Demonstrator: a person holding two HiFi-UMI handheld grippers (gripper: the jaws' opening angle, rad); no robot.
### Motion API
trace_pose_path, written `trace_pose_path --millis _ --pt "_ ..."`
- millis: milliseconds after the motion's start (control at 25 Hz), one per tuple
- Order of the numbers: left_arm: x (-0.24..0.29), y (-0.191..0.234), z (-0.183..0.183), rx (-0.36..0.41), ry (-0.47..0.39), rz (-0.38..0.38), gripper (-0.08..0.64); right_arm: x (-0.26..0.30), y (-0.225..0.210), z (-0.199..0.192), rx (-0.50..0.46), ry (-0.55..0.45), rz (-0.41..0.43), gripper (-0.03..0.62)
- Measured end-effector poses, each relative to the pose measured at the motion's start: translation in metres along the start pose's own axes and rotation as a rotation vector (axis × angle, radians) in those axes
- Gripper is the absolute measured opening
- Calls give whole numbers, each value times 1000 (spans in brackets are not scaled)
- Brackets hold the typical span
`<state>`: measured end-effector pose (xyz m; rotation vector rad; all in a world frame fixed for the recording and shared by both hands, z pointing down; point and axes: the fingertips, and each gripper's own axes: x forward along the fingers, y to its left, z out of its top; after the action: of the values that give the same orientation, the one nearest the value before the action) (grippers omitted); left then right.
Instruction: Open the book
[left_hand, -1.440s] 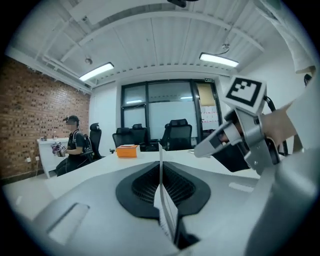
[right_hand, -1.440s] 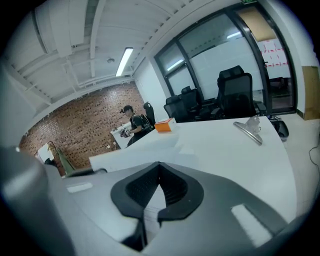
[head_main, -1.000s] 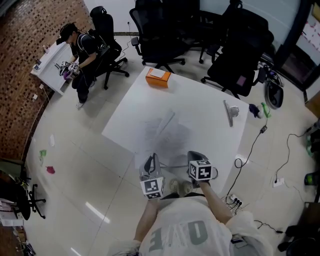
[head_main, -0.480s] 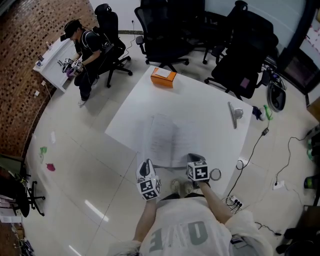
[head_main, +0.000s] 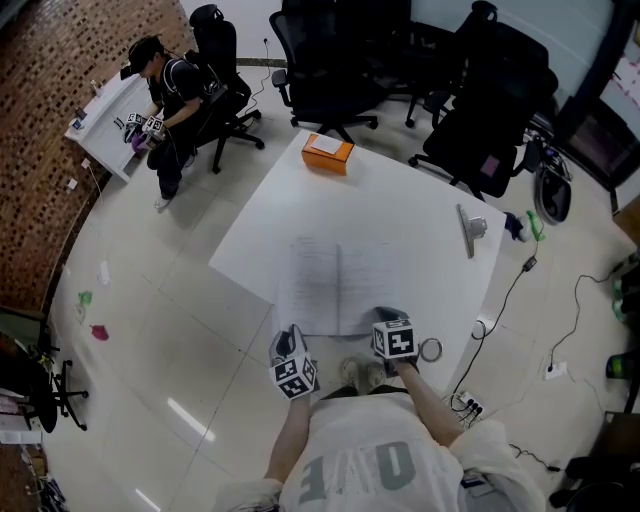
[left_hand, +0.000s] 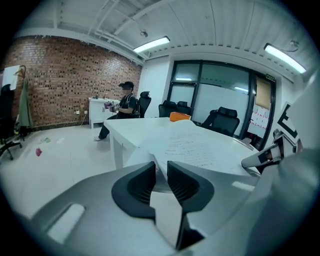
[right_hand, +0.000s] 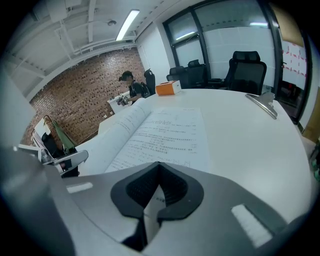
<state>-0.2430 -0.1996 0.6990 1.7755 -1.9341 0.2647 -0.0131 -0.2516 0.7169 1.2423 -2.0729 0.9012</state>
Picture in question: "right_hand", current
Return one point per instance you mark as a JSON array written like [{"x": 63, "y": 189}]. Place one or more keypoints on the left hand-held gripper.
[{"x": 27, "y": 190}]

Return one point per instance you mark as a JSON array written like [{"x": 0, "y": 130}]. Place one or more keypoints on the black mesh office chair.
[
  {"x": 177, "y": 76},
  {"x": 197, "y": 73},
  {"x": 246, "y": 72},
  {"x": 150, "y": 81}
]

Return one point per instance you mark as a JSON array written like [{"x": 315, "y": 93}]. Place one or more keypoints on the orange cardboard box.
[{"x": 167, "y": 88}]

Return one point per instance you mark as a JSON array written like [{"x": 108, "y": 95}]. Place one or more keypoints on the round ceiling smoke detector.
[{"x": 111, "y": 22}]

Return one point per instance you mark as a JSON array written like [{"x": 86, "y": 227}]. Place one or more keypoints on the brown cardboard box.
[{"x": 312, "y": 120}]

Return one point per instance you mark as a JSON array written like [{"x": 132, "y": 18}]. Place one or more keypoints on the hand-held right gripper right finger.
[{"x": 212, "y": 220}]

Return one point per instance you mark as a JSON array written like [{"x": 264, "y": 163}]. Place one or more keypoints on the long ceiling light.
[{"x": 128, "y": 25}]

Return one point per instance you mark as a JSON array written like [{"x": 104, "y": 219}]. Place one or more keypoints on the black framed glass partition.
[{"x": 225, "y": 45}]

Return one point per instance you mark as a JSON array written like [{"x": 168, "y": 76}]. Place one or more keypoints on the large silver metal clip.
[{"x": 263, "y": 103}]

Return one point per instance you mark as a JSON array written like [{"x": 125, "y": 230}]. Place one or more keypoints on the white paper sheets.
[{"x": 170, "y": 135}]

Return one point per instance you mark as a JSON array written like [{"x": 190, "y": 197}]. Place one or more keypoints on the white sheet with pink notes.
[{"x": 295, "y": 60}]

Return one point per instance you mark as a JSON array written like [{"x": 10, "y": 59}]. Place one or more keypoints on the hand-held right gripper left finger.
[{"x": 100, "y": 207}]

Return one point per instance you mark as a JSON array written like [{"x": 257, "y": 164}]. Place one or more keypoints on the green cloth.
[{"x": 63, "y": 137}]

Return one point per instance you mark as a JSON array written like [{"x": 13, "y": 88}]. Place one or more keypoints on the brown cardboard sheet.
[{"x": 287, "y": 25}]

